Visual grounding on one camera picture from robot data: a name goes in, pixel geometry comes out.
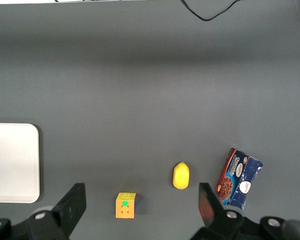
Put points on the blue chocolate cookie box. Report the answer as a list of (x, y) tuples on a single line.
[(240, 178)]

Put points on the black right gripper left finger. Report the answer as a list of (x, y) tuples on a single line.
[(70, 210)]

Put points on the dark grey table mat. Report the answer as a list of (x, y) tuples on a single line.
[(150, 87)]

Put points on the orange green puzzle cube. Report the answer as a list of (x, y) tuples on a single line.
[(125, 206)]

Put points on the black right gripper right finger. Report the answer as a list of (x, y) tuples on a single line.
[(210, 207)]

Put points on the yellow lemon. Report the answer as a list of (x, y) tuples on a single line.
[(181, 176)]

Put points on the pale pink plastic tray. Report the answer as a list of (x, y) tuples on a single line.
[(13, 162)]

